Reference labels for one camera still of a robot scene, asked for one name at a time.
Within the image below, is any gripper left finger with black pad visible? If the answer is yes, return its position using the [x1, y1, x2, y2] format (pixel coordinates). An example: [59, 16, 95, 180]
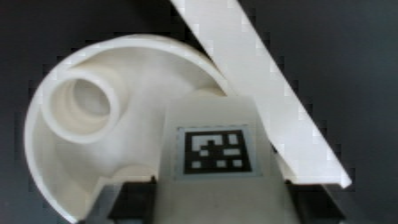
[79, 176, 158, 224]

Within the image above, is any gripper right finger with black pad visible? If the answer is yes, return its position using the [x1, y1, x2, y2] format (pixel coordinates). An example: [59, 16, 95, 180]
[286, 182, 345, 224]

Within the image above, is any white right fence bar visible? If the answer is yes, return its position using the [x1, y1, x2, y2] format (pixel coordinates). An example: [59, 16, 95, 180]
[171, 0, 352, 187]

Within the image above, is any white stool leg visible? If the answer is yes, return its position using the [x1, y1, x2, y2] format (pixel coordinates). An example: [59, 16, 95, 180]
[155, 97, 301, 224]

